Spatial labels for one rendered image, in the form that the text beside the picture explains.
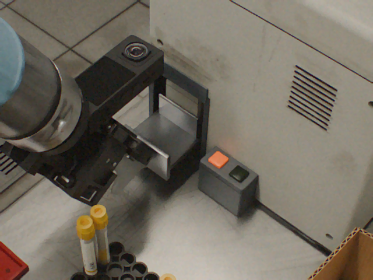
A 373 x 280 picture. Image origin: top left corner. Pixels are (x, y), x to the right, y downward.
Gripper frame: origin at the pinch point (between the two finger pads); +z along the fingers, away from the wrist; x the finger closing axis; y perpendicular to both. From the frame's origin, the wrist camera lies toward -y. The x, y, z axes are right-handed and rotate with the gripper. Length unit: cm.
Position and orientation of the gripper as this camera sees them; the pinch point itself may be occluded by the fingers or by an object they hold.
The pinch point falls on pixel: (142, 151)
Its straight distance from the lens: 81.9
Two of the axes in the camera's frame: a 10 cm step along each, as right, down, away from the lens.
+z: 2.9, 2.7, 9.2
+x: 7.6, 5.2, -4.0
